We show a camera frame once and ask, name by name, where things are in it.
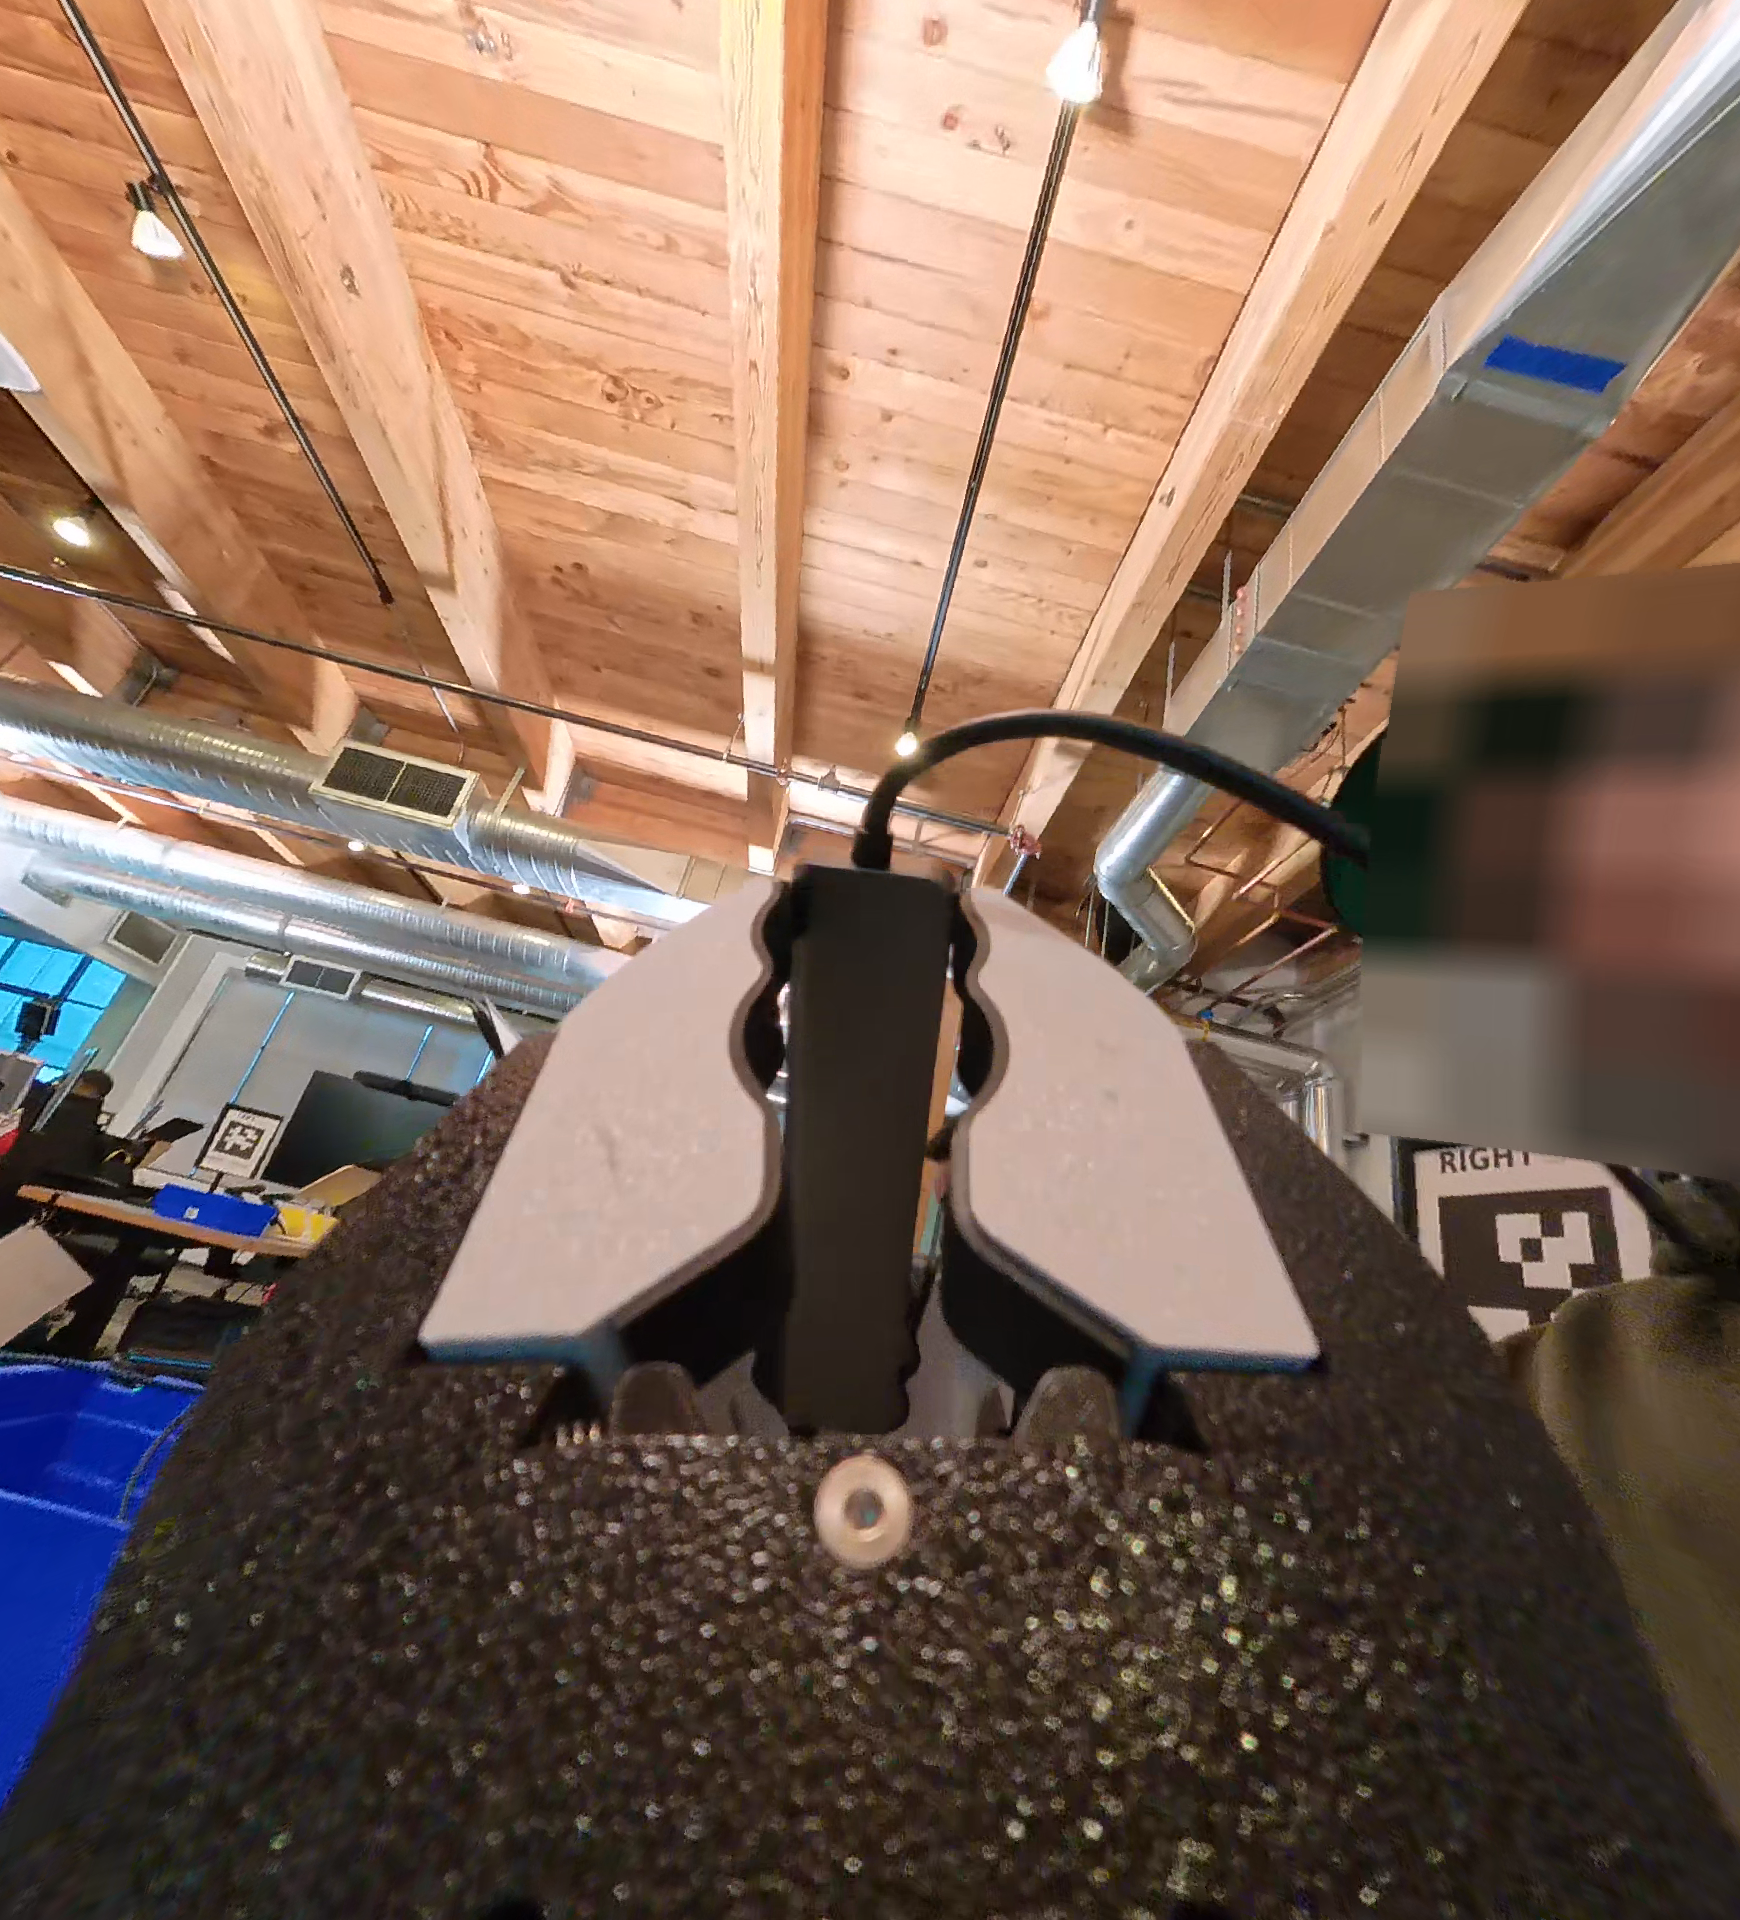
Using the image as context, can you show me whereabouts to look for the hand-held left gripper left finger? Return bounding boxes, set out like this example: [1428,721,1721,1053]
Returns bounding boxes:
[416,873,800,1419]

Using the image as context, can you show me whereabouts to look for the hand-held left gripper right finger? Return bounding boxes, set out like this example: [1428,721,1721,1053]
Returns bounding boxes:
[935,886,1325,1446]

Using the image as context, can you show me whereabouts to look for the black cable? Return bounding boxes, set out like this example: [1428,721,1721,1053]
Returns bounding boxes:
[851,711,1373,875]

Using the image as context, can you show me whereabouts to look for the wooden office desk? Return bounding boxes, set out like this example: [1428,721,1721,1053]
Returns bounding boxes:
[0,1176,324,1358]

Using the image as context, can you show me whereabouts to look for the black television screen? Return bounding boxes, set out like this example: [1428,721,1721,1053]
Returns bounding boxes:
[271,1069,455,1191]

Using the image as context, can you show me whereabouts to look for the small blue bin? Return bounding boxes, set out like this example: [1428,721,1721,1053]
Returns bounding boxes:
[155,1184,283,1240]

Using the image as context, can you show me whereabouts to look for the black framed sign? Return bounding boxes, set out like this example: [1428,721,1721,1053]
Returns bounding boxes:
[1390,1136,1664,1346]

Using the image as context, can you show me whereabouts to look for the ceiling vent grille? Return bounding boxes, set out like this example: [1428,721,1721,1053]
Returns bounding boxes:
[308,740,481,821]

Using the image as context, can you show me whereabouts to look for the blue plastic bin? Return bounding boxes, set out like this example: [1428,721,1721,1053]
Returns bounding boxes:
[0,1354,206,1870]

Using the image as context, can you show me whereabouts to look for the metal elbow duct pipe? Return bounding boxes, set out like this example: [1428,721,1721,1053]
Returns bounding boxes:
[1092,757,1342,995]

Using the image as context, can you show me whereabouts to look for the round metal air duct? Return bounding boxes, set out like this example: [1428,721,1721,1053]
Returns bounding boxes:
[0,659,713,932]
[22,861,632,1007]

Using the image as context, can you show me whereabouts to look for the black ceiling light rail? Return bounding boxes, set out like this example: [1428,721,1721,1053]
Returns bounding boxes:
[51,0,399,609]
[906,91,1084,731]

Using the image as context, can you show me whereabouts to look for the rectangular metal air duct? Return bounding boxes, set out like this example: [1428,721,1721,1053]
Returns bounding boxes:
[1166,0,1740,751]

